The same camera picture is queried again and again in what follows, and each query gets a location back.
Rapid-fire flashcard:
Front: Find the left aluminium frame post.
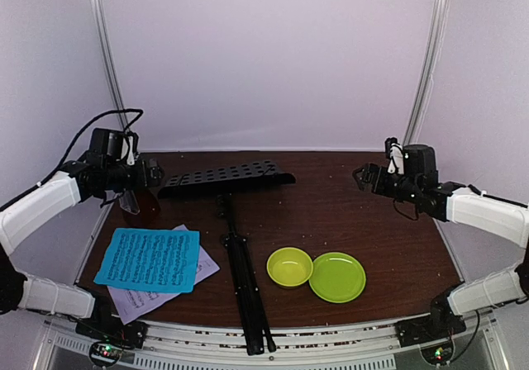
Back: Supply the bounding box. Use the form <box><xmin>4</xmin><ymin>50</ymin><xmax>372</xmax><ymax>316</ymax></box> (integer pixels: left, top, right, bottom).
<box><xmin>90</xmin><ymin>0</ymin><xmax>125</xmax><ymax>111</ymax></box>

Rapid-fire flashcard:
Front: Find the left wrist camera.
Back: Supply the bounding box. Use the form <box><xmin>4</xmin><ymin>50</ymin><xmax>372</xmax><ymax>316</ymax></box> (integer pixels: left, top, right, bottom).
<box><xmin>121</xmin><ymin>131</ymin><xmax>138</xmax><ymax>166</ymax></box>

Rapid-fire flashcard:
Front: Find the aluminium frame post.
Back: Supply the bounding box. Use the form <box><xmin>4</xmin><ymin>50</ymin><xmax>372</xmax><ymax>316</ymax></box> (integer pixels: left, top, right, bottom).
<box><xmin>90</xmin><ymin>0</ymin><xmax>125</xmax><ymax>111</ymax></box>
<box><xmin>403</xmin><ymin>0</ymin><xmax>450</xmax><ymax>145</ymax></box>

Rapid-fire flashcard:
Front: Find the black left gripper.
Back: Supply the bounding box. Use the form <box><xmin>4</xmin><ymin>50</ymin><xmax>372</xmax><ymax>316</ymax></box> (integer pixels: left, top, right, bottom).
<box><xmin>105</xmin><ymin>157</ymin><xmax>164</xmax><ymax>192</ymax></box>

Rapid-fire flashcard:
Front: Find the lime green plate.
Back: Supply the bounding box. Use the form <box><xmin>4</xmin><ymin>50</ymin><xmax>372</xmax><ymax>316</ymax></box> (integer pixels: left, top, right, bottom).
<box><xmin>308</xmin><ymin>252</ymin><xmax>367</xmax><ymax>304</ymax></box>

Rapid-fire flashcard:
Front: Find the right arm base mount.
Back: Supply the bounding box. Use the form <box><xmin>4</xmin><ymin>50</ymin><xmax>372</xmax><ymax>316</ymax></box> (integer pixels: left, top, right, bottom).
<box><xmin>395</xmin><ymin>316</ymin><xmax>466</xmax><ymax>366</ymax></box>

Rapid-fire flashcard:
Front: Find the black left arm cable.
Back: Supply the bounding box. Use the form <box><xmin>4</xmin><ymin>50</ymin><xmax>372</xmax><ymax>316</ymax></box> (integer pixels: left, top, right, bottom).
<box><xmin>36</xmin><ymin>107</ymin><xmax>145</xmax><ymax>185</ymax></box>

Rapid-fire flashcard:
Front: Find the blue sheet music page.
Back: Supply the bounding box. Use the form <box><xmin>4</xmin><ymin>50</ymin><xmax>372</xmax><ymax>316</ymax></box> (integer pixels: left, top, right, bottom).
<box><xmin>93</xmin><ymin>228</ymin><xmax>200</xmax><ymax>294</ymax></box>

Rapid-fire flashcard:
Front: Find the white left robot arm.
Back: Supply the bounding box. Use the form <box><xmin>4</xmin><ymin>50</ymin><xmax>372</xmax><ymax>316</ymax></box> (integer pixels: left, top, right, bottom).
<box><xmin>1</xmin><ymin>158</ymin><xmax>164</xmax><ymax>340</ymax></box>

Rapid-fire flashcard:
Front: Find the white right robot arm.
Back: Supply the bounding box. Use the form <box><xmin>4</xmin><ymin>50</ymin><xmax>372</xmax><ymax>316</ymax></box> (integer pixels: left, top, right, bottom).
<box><xmin>352</xmin><ymin>164</ymin><xmax>528</xmax><ymax>339</ymax></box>

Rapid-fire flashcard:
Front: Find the black perforated music stand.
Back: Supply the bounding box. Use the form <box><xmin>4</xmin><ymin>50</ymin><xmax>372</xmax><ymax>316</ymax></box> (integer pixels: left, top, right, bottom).
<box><xmin>157</xmin><ymin>159</ymin><xmax>297</xmax><ymax>356</ymax></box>

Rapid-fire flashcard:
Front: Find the lime green bowl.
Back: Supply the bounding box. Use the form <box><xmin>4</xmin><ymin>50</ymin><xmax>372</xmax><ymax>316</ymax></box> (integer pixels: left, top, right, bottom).
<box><xmin>266</xmin><ymin>247</ymin><xmax>314</xmax><ymax>289</ymax></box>

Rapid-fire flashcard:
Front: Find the brown wooden metronome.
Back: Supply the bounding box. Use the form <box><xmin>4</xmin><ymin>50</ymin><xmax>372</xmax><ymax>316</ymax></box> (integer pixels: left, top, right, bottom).
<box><xmin>119</xmin><ymin>189</ymin><xmax>161</xmax><ymax>228</ymax></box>

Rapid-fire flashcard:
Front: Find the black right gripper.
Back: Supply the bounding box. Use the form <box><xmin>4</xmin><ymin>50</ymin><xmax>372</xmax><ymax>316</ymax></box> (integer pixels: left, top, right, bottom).
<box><xmin>352</xmin><ymin>162</ymin><xmax>421</xmax><ymax>204</ymax></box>

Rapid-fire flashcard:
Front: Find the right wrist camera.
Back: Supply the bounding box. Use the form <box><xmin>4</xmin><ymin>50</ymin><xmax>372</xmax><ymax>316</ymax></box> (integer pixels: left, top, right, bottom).
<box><xmin>384</xmin><ymin>137</ymin><xmax>404</xmax><ymax>175</ymax></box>

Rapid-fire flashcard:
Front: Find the right aluminium frame post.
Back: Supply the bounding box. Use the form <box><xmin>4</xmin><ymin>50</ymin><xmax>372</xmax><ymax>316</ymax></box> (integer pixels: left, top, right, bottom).
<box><xmin>403</xmin><ymin>0</ymin><xmax>450</xmax><ymax>145</ymax></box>

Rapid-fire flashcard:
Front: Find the aluminium front rail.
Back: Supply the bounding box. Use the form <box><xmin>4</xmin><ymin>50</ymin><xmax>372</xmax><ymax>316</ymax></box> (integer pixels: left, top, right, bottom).
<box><xmin>32</xmin><ymin>314</ymin><xmax>509</xmax><ymax>369</ymax></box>

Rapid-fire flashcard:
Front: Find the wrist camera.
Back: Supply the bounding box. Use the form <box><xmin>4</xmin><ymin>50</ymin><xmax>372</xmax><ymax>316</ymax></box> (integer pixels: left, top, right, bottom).
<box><xmin>121</xmin><ymin>131</ymin><xmax>138</xmax><ymax>166</ymax></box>
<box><xmin>384</xmin><ymin>137</ymin><xmax>404</xmax><ymax>175</ymax></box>

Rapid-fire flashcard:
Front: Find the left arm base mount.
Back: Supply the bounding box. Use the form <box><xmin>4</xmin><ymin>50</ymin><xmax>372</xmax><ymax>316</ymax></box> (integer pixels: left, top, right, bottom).
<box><xmin>70</xmin><ymin>317</ymin><xmax>148</xmax><ymax>369</ymax></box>

